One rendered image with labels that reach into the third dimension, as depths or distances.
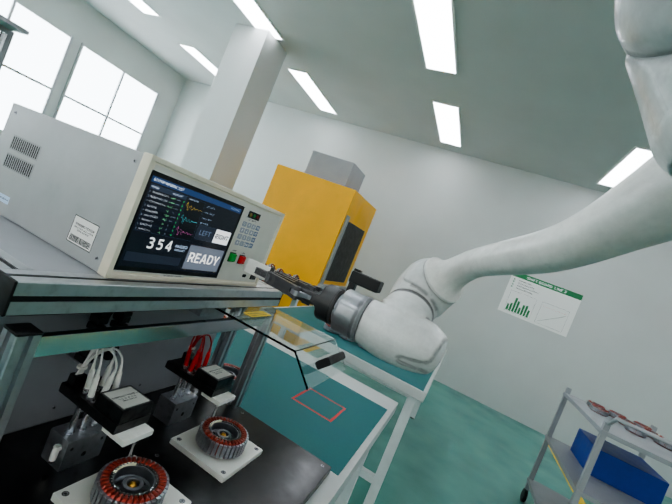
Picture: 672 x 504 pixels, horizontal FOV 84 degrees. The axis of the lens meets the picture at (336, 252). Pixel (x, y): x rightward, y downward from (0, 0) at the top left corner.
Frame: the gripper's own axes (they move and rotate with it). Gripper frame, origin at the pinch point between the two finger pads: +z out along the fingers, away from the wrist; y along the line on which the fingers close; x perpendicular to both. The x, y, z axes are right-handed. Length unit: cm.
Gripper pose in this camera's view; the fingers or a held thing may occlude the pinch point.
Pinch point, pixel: (259, 270)
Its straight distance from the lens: 83.8
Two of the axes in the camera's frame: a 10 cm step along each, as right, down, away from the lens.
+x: 3.8, -9.3, -0.2
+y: 3.4, 1.2, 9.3
